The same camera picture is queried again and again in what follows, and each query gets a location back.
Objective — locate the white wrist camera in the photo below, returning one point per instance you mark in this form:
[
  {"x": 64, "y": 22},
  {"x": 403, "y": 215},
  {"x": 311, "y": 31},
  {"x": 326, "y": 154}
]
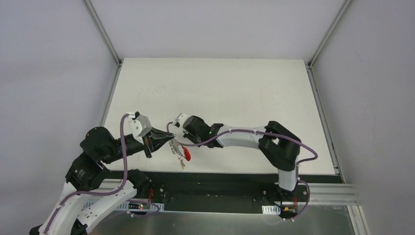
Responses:
[
  {"x": 180, "y": 119},
  {"x": 140, "y": 125}
]

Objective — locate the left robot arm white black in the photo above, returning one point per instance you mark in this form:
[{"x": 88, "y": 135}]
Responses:
[{"x": 81, "y": 207}]

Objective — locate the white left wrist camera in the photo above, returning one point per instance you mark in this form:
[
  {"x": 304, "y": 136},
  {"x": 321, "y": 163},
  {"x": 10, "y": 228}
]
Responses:
[{"x": 140, "y": 125}]

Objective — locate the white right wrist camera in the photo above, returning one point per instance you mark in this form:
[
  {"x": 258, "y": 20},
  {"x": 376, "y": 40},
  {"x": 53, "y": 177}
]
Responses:
[{"x": 180, "y": 119}]

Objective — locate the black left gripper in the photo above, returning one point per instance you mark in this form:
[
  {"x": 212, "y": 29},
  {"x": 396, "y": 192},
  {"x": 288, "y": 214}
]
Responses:
[{"x": 147, "y": 143}]

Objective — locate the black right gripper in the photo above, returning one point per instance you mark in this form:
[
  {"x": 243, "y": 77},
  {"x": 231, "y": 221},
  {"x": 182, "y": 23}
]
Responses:
[{"x": 187, "y": 124}]

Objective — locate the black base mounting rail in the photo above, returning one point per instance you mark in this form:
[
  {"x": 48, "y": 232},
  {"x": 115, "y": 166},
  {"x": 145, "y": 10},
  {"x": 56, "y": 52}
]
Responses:
[{"x": 218, "y": 192}]

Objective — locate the metal key organizer red handle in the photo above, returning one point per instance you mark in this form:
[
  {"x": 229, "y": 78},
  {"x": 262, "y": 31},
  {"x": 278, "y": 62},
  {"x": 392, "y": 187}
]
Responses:
[{"x": 180, "y": 151}]

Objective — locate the silver key with red tag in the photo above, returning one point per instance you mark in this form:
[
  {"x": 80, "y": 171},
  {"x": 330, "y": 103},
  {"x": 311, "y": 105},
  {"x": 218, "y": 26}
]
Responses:
[{"x": 182, "y": 164}]

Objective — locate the left controller board with wires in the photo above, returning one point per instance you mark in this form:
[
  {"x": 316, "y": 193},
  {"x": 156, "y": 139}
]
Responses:
[{"x": 139, "y": 204}]

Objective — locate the controller board with wires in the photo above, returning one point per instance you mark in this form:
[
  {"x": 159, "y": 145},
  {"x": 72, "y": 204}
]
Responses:
[
  {"x": 288, "y": 211},
  {"x": 139, "y": 204}
]

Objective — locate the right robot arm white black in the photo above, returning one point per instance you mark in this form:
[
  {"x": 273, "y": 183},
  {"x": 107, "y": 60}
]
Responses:
[{"x": 280, "y": 146}]

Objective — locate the right controller board with wires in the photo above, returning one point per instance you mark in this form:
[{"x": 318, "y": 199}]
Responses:
[{"x": 288, "y": 211}]

